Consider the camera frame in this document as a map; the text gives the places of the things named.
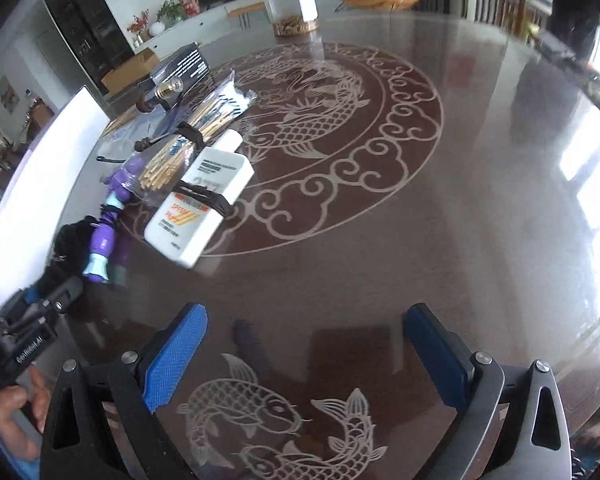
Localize black rectangular box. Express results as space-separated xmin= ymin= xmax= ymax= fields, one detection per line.
xmin=150 ymin=42 xmax=214 ymax=107

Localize wooden dining chair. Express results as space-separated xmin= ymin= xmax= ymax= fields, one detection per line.
xmin=462 ymin=0 xmax=528 ymax=37

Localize cardboard box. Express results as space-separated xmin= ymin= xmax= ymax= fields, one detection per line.
xmin=102 ymin=49 xmax=160 ymax=94

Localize clear plastic case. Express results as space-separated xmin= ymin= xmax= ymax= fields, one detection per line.
xmin=99 ymin=107 xmax=176 ymax=146

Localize wooden bench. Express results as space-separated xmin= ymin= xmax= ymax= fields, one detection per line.
xmin=227 ymin=1 xmax=265 ymax=29

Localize thin frame eyeglasses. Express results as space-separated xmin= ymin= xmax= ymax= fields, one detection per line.
xmin=96 ymin=133 xmax=170 ymax=164

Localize white tv cabinet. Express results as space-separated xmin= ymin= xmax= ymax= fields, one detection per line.
xmin=133 ymin=0 xmax=268 ymax=58

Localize black folded cloth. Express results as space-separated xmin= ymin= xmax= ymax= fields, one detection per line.
xmin=47 ymin=216 xmax=98 ymax=284

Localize black display cabinet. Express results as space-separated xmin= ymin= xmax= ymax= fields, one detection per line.
xmin=43 ymin=0 xmax=133 ymax=96

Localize white storage bin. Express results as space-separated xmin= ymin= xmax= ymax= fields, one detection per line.
xmin=0 ymin=87 xmax=109 ymax=307

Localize person in dark clothes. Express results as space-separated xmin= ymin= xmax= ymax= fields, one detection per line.
xmin=547 ymin=0 xmax=600 ymax=61

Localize small gold perfume bottle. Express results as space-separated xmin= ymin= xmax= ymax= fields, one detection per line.
xmin=135 ymin=77 xmax=184 ymax=113

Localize clear cylindrical jar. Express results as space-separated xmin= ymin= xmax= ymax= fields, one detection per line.
xmin=264 ymin=0 xmax=320 ymax=38

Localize purple toy figure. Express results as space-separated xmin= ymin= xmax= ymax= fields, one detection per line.
xmin=83 ymin=154 xmax=145 ymax=283

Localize white sunscreen bottle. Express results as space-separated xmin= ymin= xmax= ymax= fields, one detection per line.
xmin=144 ymin=129 xmax=254 ymax=269

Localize red flowers in vase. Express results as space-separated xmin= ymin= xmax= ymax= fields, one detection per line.
xmin=126 ymin=9 xmax=149 ymax=46

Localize bagged wooden sticks bundle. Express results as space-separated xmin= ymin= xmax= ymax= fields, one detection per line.
xmin=138 ymin=70 xmax=257 ymax=192

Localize person's left hand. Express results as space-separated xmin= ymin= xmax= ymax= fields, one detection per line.
xmin=0 ymin=365 xmax=53 ymax=463

